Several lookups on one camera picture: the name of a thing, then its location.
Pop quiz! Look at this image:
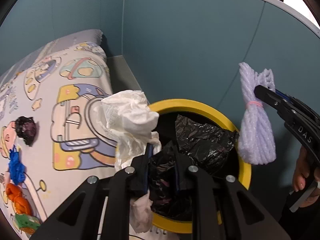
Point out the person's right hand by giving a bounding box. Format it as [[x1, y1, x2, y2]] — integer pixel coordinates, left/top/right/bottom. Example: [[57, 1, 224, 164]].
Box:
[[292, 145, 320, 192]]

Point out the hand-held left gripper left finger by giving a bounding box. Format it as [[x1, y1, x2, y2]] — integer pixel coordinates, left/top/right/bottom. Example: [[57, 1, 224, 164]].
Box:
[[30, 144, 154, 240]]

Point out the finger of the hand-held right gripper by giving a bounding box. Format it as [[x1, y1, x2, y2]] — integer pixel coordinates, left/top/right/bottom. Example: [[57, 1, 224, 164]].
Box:
[[274, 88, 320, 120], [253, 84, 296, 124]]

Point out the orange plastic wad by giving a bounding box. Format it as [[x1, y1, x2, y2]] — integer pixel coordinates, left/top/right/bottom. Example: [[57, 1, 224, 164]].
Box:
[[5, 182, 33, 217]]

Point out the black bin liner bag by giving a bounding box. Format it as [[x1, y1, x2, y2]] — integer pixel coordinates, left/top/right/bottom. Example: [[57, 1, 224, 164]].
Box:
[[154, 114, 240, 178]]

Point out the blue plastic wad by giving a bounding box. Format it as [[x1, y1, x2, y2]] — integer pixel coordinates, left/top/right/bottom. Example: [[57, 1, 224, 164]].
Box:
[[8, 148, 27, 186]]

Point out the black plastic bag wad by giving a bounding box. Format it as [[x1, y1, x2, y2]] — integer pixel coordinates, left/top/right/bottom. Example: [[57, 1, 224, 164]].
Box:
[[149, 141, 195, 219]]

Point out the bed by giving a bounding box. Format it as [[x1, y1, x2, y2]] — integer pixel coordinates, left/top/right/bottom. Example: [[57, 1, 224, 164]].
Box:
[[0, 29, 150, 240]]

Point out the white tissue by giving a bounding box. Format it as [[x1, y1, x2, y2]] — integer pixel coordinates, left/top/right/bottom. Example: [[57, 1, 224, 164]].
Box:
[[91, 89, 162, 233]]

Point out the yellow round trash bin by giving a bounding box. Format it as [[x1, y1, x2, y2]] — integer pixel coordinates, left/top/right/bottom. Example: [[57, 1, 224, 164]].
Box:
[[147, 99, 252, 234]]

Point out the dark purple plastic wad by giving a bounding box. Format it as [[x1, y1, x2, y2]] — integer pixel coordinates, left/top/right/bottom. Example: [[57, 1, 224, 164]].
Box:
[[14, 116, 38, 147]]

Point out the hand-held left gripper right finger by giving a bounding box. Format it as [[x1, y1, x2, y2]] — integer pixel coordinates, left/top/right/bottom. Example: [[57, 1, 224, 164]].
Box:
[[174, 152, 290, 240]]

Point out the purple foam fruit net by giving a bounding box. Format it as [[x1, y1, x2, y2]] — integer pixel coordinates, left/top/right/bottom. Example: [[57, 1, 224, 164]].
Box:
[[237, 62, 277, 166]]

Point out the green snack wrapper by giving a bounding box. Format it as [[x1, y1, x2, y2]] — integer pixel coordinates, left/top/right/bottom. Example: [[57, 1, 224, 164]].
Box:
[[11, 213, 42, 235]]

